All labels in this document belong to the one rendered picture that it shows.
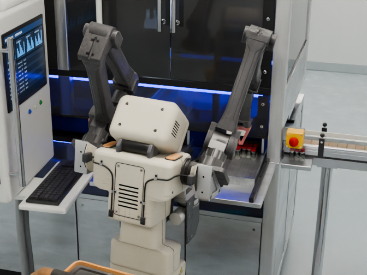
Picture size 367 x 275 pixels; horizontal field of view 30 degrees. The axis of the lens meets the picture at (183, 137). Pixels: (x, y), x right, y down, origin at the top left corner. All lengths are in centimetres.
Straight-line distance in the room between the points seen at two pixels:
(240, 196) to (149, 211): 62
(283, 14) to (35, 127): 114
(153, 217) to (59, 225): 136
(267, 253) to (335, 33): 460
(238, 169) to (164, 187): 86
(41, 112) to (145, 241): 101
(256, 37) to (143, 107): 42
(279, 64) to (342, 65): 475
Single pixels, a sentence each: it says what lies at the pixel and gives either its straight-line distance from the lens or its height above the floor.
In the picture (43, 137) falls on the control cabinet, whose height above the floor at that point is 94.
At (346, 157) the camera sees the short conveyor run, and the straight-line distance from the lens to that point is 306.
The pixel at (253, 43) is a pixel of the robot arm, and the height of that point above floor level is 155.
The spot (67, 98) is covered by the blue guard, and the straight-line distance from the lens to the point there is 316.
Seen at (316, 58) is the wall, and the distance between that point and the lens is 758.
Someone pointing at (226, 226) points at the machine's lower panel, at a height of 53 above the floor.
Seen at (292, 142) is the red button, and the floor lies 100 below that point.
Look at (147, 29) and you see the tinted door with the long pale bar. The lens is 294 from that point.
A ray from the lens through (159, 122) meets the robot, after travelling 210.
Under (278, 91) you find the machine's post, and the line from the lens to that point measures 287.
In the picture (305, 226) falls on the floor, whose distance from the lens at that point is 433.
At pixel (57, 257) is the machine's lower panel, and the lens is 357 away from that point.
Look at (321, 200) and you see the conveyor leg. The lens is 319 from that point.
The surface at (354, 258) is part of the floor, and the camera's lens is 407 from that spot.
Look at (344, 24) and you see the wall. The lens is 748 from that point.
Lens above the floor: 208
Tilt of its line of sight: 22 degrees down
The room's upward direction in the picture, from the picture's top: 1 degrees clockwise
